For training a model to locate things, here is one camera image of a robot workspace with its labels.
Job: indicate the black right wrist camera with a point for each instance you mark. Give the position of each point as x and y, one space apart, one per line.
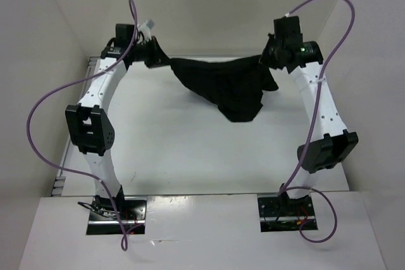
287 30

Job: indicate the black skirt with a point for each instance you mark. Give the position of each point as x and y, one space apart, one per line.
236 87

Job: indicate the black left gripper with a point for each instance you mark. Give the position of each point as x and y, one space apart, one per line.
158 57

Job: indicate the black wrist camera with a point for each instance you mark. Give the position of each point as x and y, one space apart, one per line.
287 30
123 34

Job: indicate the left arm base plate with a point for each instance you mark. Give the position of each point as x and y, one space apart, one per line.
103 219

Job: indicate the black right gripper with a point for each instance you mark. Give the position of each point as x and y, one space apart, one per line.
265 59

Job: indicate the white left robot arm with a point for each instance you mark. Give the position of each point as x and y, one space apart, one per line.
89 126

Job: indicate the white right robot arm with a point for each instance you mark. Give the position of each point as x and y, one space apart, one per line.
329 141

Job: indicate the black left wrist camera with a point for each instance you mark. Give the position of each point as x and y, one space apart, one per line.
123 34

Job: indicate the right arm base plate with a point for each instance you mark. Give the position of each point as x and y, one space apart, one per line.
280 213

